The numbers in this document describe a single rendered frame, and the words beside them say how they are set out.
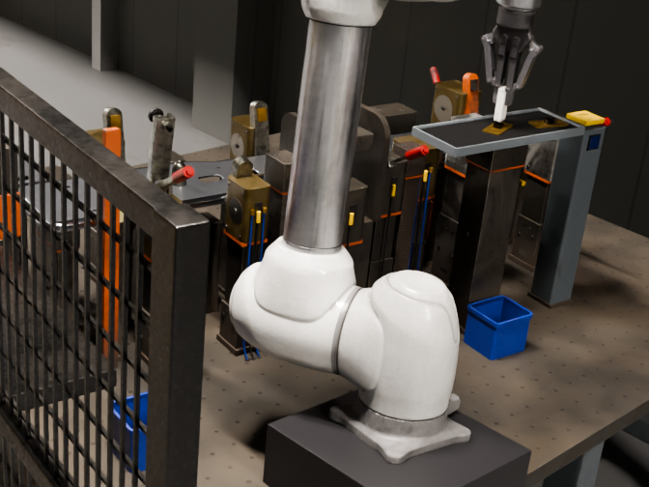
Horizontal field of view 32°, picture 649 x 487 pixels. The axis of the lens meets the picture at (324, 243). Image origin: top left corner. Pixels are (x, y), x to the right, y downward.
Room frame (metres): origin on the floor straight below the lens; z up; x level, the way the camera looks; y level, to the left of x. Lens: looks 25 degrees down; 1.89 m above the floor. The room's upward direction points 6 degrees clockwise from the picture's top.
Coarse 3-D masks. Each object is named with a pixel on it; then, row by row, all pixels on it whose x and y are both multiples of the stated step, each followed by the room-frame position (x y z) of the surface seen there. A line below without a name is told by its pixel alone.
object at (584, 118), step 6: (570, 114) 2.39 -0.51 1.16; (576, 114) 2.40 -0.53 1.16; (582, 114) 2.40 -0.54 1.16; (588, 114) 2.41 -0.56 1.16; (594, 114) 2.41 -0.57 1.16; (576, 120) 2.38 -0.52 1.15; (582, 120) 2.36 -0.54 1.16; (588, 120) 2.36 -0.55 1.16; (594, 120) 2.37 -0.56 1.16; (600, 120) 2.38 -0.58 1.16
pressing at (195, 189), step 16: (224, 160) 2.31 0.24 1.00; (256, 160) 2.33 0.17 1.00; (208, 176) 2.22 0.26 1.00; (224, 176) 2.22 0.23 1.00; (48, 192) 2.04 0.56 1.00; (80, 192) 2.06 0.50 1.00; (96, 192) 2.07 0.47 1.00; (176, 192) 2.11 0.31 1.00; (192, 192) 2.11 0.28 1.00; (208, 192) 2.12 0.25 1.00; (224, 192) 2.13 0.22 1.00; (48, 208) 1.97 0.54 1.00; (96, 208) 1.99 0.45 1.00; (80, 224) 1.91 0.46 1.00; (96, 224) 1.93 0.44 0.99
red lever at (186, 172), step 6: (186, 168) 1.87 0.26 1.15; (192, 168) 1.88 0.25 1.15; (174, 174) 1.90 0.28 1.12; (180, 174) 1.88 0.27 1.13; (186, 174) 1.87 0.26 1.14; (192, 174) 1.87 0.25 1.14; (168, 180) 1.92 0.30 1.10; (174, 180) 1.89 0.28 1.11; (180, 180) 1.88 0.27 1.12; (162, 186) 1.93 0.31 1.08; (168, 186) 1.94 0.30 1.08
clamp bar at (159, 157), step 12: (156, 108) 1.98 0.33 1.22; (156, 120) 1.94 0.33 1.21; (168, 120) 1.94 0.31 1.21; (156, 132) 1.94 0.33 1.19; (168, 132) 1.95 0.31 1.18; (156, 144) 1.94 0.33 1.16; (168, 144) 1.95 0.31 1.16; (156, 156) 1.94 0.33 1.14; (168, 156) 1.96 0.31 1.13; (156, 168) 1.95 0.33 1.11; (168, 168) 1.96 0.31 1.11; (156, 180) 1.95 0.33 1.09
